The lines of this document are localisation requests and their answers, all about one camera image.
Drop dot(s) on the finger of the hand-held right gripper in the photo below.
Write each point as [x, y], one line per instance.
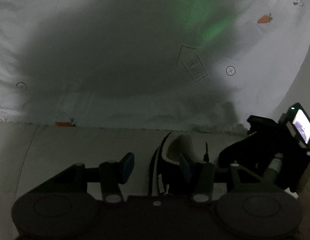
[263, 125]

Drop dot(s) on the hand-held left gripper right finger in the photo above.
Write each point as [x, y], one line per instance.
[185, 167]

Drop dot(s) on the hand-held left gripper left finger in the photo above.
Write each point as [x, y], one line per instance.
[127, 167]

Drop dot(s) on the white carrot-print sheet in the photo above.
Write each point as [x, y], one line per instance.
[107, 55]

